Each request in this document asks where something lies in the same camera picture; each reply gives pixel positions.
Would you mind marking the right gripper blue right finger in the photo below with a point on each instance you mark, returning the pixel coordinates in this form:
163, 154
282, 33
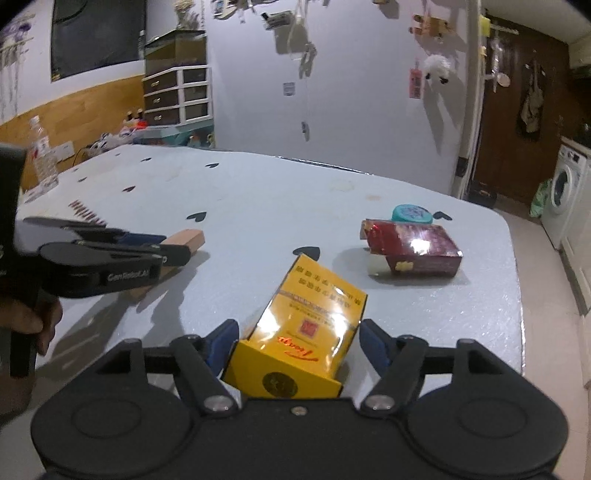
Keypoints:
378, 346

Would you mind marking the yellow cigarette box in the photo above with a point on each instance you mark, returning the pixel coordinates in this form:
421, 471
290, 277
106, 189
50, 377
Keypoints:
297, 346

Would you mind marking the white drawer cabinet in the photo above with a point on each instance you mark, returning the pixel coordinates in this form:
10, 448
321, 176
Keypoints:
177, 82

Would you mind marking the teal bottle cap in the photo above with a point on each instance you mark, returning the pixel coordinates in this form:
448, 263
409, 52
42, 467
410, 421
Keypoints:
410, 213

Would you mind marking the white plush toy magnet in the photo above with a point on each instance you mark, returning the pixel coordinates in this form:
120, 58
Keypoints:
437, 68

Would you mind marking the dark red cigarette box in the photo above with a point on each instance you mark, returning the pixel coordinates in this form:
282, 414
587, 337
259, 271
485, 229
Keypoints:
410, 249

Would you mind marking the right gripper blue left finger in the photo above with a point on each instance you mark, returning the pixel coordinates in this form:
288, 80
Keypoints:
219, 344

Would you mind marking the pink card magnet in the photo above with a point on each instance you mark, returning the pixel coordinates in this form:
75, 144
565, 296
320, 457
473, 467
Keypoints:
415, 83

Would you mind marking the green plastic bag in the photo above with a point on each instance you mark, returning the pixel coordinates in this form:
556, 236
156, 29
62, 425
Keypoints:
540, 198

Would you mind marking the black floor bin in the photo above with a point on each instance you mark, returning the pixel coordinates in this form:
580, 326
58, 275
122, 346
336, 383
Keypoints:
482, 194

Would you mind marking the brown wooden block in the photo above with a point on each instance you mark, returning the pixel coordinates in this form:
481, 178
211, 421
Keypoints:
178, 249

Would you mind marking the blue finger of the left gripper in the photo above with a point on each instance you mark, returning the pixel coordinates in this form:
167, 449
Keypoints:
139, 239

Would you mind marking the black wall board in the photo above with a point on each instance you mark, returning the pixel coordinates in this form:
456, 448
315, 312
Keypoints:
92, 34

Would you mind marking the person left hand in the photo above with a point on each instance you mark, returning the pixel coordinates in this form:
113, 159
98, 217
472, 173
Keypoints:
40, 323

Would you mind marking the white washing machine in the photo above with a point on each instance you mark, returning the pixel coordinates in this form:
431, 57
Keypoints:
566, 187

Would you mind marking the clear plastic water bottle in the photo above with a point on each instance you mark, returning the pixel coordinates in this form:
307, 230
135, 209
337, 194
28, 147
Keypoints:
42, 155

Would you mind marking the brown wooden door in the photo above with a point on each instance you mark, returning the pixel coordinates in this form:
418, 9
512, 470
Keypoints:
522, 122

